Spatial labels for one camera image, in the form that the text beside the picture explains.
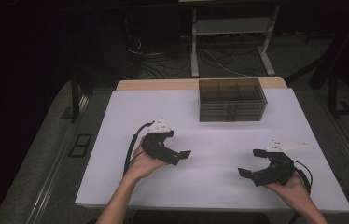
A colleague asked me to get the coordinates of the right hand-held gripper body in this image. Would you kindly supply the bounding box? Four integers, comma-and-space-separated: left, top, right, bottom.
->
256, 138, 310, 187

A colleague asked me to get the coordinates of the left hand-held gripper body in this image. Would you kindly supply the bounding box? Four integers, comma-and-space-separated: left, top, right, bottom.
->
141, 118, 176, 163

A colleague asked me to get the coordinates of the smoky transparent drawer organizer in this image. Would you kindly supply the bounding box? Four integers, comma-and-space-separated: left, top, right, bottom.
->
198, 77, 269, 123

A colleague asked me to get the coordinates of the person's left hand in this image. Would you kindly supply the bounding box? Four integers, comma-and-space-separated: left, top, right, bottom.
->
125, 139, 167, 183

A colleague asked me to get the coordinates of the person's right hand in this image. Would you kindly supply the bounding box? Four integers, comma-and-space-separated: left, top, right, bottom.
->
262, 174, 312, 208

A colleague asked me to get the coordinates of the white table sheet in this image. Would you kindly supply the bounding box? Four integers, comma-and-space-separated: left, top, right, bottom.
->
74, 88, 349, 214

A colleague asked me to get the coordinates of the black metal stand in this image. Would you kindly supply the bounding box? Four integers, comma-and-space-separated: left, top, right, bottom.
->
61, 69, 95, 124
308, 31, 349, 119

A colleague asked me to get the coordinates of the white metal stand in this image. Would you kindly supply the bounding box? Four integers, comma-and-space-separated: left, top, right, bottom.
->
190, 5, 281, 78

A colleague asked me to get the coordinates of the right hand-held gripper black cable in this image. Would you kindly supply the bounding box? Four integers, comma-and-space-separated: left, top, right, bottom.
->
292, 159, 314, 196

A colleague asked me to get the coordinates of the black floor cable tangle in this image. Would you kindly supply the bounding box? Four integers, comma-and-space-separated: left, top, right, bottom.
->
125, 32, 195, 79

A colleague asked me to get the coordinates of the black floor socket frame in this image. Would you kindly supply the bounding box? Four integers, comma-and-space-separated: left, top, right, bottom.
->
68, 133, 93, 158

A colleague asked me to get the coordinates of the white floor cable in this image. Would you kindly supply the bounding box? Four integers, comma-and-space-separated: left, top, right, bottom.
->
199, 48, 253, 78

